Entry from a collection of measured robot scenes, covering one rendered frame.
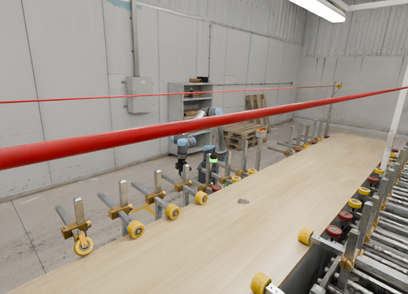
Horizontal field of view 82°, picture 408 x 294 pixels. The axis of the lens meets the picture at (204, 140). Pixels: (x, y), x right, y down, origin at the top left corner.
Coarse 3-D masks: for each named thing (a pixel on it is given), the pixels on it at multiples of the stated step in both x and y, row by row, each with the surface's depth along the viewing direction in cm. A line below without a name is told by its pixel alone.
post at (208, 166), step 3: (207, 156) 191; (207, 159) 191; (207, 162) 192; (207, 165) 193; (210, 165) 192; (207, 168) 193; (210, 168) 193; (207, 171) 194; (210, 171) 194; (207, 174) 195; (210, 174) 195; (207, 177) 195; (207, 180) 196; (210, 180) 197; (207, 183) 197; (210, 183) 198; (207, 192) 198
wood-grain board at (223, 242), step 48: (336, 144) 316; (384, 144) 324; (240, 192) 180; (288, 192) 182; (336, 192) 185; (144, 240) 126; (192, 240) 127; (240, 240) 128; (288, 240) 130; (48, 288) 97; (96, 288) 97; (144, 288) 98; (192, 288) 99; (240, 288) 100
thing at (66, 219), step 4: (56, 208) 140; (60, 208) 141; (60, 212) 137; (64, 212) 137; (60, 216) 136; (64, 216) 133; (68, 216) 133; (64, 220) 130; (68, 220) 130; (68, 224) 127; (76, 228) 124; (72, 232) 121; (76, 232) 121
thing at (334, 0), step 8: (328, 0) 216; (336, 0) 212; (392, 0) 211; (400, 0) 208; (344, 8) 229; (352, 8) 233; (360, 8) 229; (368, 8) 225; (376, 8) 223; (400, 96) 219; (400, 104) 220; (400, 112) 221; (392, 128) 228; (392, 136) 229; (392, 144) 230; (384, 152) 235; (384, 160) 237; (384, 168) 238; (376, 184) 245
